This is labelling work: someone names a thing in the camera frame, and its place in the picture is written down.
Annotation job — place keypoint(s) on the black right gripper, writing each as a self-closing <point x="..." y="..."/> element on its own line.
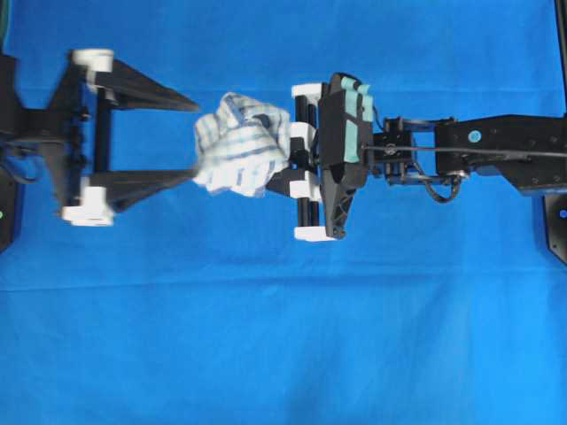
<point x="298" y="138"/>

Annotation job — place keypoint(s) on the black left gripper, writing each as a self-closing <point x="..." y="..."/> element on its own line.
<point x="93" y="200"/>

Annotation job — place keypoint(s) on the white blue-striped towel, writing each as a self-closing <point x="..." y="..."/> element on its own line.
<point x="230" y="155"/>

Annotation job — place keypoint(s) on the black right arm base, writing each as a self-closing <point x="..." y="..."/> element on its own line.
<point x="549" y="221"/>

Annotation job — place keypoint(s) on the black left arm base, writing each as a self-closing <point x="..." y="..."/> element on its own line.
<point x="11" y="203"/>

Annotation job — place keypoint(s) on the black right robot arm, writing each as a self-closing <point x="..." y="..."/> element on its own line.
<point x="529" y="152"/>

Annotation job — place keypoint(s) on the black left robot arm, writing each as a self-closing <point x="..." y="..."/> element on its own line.
<point x="25" y="131"/>

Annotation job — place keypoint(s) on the blue table cloth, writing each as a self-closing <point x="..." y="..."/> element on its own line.
<point x="201" y="309"/>

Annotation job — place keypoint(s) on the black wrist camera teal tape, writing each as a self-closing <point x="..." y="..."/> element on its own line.
<point x="345" y="125"/>

